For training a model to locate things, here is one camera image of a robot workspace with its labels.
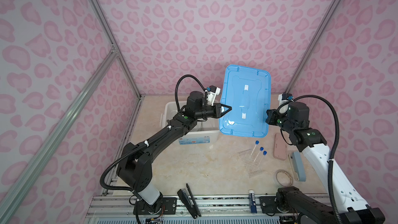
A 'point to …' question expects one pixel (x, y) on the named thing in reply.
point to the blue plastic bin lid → (247, 92)
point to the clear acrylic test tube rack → (252, 166)
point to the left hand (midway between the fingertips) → (233, 107)
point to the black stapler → (187, 199)
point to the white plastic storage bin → (205, 131)
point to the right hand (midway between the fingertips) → (267, 109)
